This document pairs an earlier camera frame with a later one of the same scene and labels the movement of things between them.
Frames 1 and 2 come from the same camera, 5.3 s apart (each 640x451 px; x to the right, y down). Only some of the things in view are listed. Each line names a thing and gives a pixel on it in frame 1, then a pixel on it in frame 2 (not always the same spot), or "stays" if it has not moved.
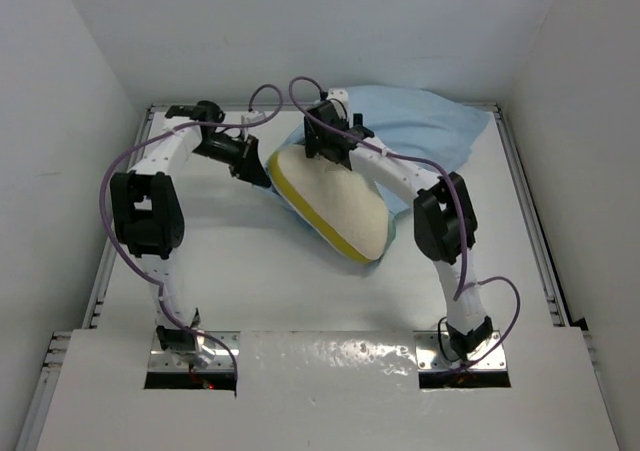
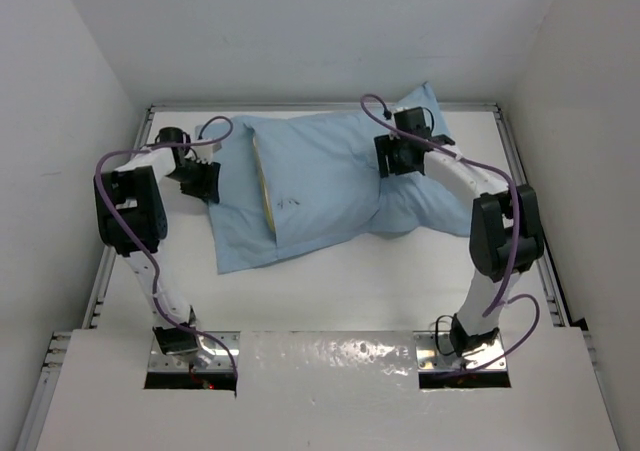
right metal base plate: [435, 352] stays
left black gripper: [251, 170] -> [205, 188]
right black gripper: [314, 143] -> [386, 161]
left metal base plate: [163, 361] stays
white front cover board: [324, 390] stays
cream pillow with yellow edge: [341, 203] -> [265, 185]
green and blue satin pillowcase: [428, 130] -> [300, 185]
